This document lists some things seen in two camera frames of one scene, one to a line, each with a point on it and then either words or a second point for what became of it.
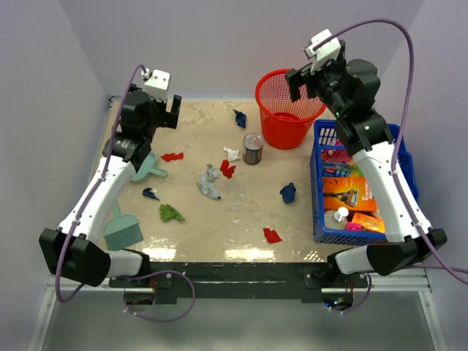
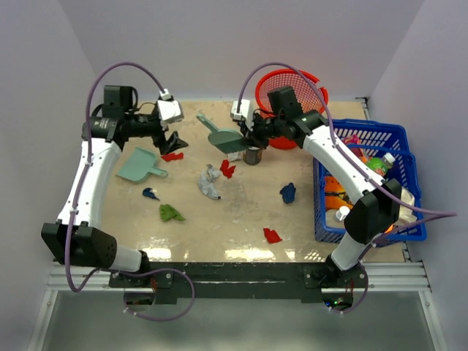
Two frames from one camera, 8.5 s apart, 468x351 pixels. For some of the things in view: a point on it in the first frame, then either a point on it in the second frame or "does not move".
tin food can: (252, 148) does not move
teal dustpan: (148, 167) does not move
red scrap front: (271, 235) does not move
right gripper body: (323, 83) to (264, 128)
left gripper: (169, 119) to (173, 142)
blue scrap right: (288, 193) does not move
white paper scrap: (232, 154) does not move
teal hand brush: (121, 230) to (229, 140)
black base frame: (240, 281) does not move
